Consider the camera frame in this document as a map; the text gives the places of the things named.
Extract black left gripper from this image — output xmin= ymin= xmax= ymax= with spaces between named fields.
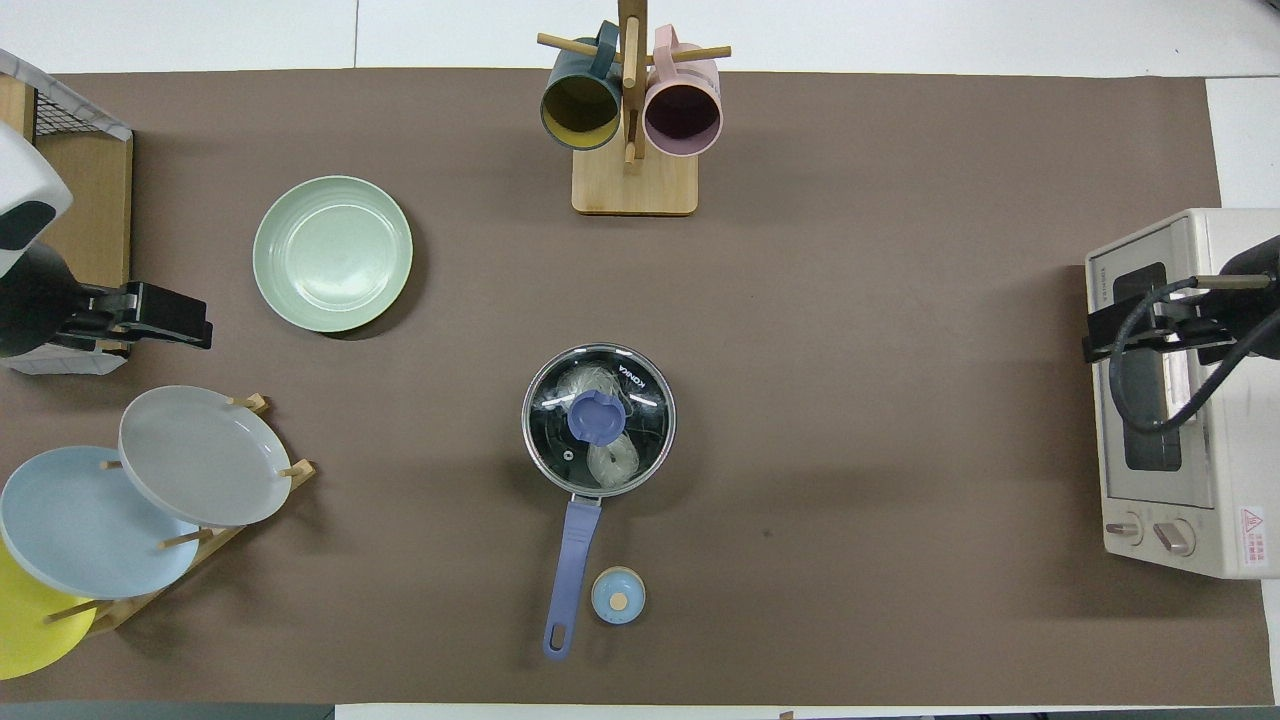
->
xmin=55 ymin=281 xmax=216 ymax=353

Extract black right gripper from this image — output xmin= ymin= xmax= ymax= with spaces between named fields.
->
xmin=1082 ymin=298 xmax=1241 ymax=366

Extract white vermicelli clump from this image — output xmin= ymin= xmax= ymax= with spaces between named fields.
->
xmin=555 ymin=362 xmax=641 ymax=493

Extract grey plate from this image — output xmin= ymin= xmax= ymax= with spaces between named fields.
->
xmin=118 ymin=385 xmax=294 ymax=529

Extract pale green plate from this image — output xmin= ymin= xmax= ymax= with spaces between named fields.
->
xmin=252 ymin=175 xmax=414 ymax=334

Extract light blue plate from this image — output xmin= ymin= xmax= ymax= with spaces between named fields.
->
xmin=0 ymin=445 xmax=201 ymax=601

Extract wooden plate rack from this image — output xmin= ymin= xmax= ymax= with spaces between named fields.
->
xmin=42 ymin=393 xmax=318 ymax=636

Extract yellow plate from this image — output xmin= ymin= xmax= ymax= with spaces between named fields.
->
xmin=0 ymin=540 xmax=98 ymax=681

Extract cream toaster oven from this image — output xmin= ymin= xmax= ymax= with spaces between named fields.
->
xmin=1083 ymin=207 xmax=1280 ymax=581

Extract white-rimmed mesh basket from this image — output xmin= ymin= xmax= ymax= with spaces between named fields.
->
xmin=0 ymin=48 xmax=133 ymax=143

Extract brown table mat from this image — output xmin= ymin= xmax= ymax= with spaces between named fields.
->
xmin=0 ymin=68 xmax=1273 ymax=706

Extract dark teal mug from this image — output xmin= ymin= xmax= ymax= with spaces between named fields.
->
xmin=540 ymin=22 xmax=623 ymax=152

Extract wooden mug tree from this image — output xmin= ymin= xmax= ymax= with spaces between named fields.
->
xmin=536 ymin=0 xmax=733 ymax=217

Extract pink mug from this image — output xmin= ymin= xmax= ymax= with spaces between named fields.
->
xmin=643 ymin=25 xmax=723 ymax=158

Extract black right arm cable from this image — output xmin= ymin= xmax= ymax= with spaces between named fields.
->
xmin=1108 ymin=272 xmax=1280 ymax=435

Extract black pot blue handle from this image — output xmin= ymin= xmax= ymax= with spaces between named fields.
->
xmin=520 ymin=342 xmax=678 ymax=661

